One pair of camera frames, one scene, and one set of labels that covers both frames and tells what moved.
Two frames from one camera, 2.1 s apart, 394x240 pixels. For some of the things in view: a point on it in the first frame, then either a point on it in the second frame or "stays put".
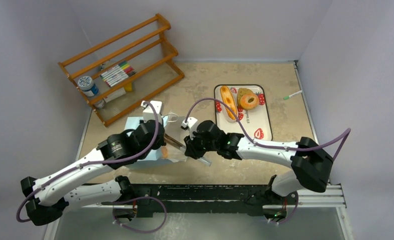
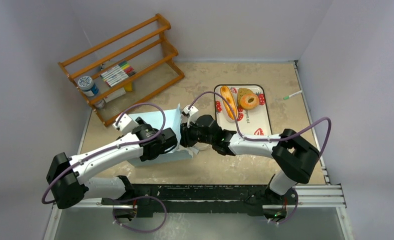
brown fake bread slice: (242, 92) stays put
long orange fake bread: (227, 97) stays put
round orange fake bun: (249, 101) stays put
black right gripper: (192, 145) → (186, 135)
